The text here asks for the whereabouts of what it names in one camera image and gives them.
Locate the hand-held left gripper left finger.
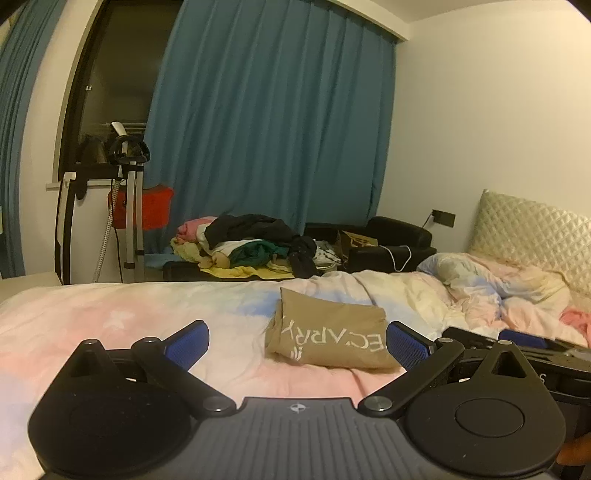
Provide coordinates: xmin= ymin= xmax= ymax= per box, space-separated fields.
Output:
xmin=60 ymin=320 xmax=237 ymax=418

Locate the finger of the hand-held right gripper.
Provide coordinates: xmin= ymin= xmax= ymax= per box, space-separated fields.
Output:
xmin=441 ymin=326 xmax=504 ymax=352
xmin=499 ymin=329 xmax=563 ymax=352

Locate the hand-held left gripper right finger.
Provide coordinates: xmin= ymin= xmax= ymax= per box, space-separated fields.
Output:
xmin=357 ymin=320 xmax=536 ymax=420

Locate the tan printed t-shirt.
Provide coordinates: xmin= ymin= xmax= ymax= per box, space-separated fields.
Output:
xmin=264 ymin=286 xmax=402 ymax=370

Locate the pile of mixed clothes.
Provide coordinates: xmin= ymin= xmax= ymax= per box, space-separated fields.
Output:
xmin=171 ymin=213 xmax=342 ymax=280

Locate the person's right hand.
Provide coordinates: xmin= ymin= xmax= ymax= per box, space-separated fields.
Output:
xmin=556 ymin=433 xmax=591 ymax=467

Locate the pink cloth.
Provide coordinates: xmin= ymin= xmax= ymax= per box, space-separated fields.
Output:
xmin=560 ymin=309 xmax=591 ymax=348

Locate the pastel tie-dye duvet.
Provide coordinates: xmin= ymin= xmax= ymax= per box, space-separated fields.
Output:
xmin=0 ymin=251 xmax=591 ymax=480

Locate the quilted beige headboard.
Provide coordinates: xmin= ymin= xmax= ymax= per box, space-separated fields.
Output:
xmin=466 ymin=189 xmax=591 ymax=296

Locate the black sofa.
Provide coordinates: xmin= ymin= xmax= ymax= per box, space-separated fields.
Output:
xmin=302 ymin=216 xmax=437 ymax=275

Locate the brown cardboard box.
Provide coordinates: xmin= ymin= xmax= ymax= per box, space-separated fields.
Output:
xmin=339 ymin=230 xmax=379 ymax=252

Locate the red cloth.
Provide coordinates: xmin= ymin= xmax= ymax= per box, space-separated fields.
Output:
xmin=107 ymin=185 xmax=175 ymax=232

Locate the standing garment steamer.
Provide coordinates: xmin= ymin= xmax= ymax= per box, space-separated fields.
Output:
xmin=95 ymin=121 xmax=151 ymax=282

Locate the white upright ironing board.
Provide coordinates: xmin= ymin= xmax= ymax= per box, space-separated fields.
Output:
xmin=54 ymin=171 xmax=88 ymax=284

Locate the wide blue curtain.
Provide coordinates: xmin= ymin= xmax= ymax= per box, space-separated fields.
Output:
xmin=143 ymin=0 xmax=398 ymax=278

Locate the narrow blue curtain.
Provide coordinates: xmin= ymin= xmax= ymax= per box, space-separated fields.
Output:
xmin=0 ymin=0 xmax=65 ymax=278

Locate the dark window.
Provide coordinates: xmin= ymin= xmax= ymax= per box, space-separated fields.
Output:
xmin=58 ymin=0 xmax=185 ymax=178

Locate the white cable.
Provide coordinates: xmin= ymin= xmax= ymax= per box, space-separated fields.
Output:
xmin=385 ymin=244 xmax=413 ymax=273

